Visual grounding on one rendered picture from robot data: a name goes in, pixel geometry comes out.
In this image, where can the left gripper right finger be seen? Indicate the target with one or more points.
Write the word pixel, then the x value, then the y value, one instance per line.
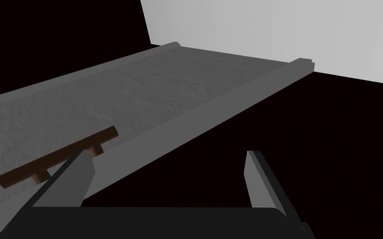
pixel 261 182

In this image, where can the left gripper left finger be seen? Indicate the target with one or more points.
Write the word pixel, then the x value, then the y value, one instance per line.
pixel 70 182

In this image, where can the grey cupboard door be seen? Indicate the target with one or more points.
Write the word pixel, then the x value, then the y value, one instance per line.
pixel 145 86

